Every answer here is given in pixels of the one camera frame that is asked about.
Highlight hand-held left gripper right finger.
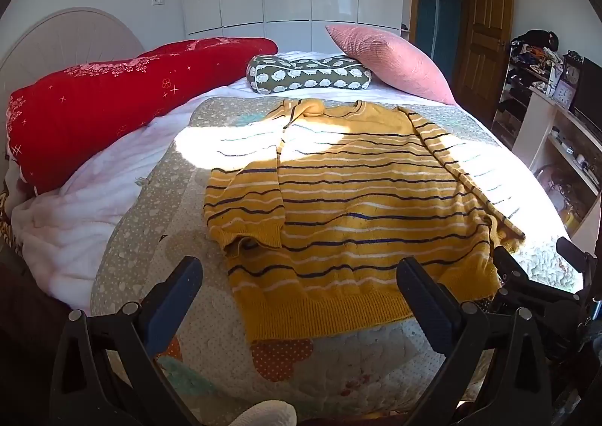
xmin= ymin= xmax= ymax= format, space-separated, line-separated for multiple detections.
xmin=396 ymin=256 xmax=554 ymax=426

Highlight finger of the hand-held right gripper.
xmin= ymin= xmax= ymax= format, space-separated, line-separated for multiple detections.
xmin=491 ymin=245 xmax=530 ymax=301
xmin=556 ymin=236 xmax=598 ymax=275

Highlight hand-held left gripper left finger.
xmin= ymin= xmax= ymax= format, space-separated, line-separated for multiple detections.
xmin=49 ymin=256 xmax=204 ymax=426

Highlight yellow striped knit sweater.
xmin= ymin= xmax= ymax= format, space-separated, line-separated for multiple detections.
xmin=203 ymin=98 xmax=526 ymax=344

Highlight pile of dark clothes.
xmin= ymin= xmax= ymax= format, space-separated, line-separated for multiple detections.
xmin=509 ymin=30 xmax=565 ymax=72

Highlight dotted patchwork quilt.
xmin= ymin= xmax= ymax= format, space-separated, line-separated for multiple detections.
xmin=90 ymin=96 xmax=586 ymax=415

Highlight white shelf unit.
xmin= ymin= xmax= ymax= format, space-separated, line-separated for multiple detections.
xmin=490 ymin=47 xmax=602 ymax=241

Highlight white ribbed object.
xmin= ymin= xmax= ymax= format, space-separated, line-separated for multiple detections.
xmin=230 ymin=400 xmax=298 ymax=426

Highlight pink alarm clock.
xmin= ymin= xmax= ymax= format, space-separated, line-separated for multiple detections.
xmin=551 ymin=78 xmax=576 ymax=109

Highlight black television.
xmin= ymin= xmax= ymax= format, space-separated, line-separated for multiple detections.
xmin=571 ymin=56 xmax=602 ymax=127

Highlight long red pillow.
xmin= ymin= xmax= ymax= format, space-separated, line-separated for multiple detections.
xmin=6 ymin=37 xmax=279 ymax=196

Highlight pink square pillow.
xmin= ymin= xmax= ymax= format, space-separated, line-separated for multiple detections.
xmin=326 ymin=24 xmax=457 ymax=106

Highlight brown wooden door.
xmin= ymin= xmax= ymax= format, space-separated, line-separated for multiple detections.
xmin=409 ymin=0 xmax=514 ymax=123

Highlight green hedgehog print pillow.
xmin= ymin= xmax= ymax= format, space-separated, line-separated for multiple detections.
xmin=247 ymin=55 xmax=372 ymax=94

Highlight white bed headboard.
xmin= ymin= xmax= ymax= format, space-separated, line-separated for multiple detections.
xmin=0 ymin=8 xmax=146 ymax=100

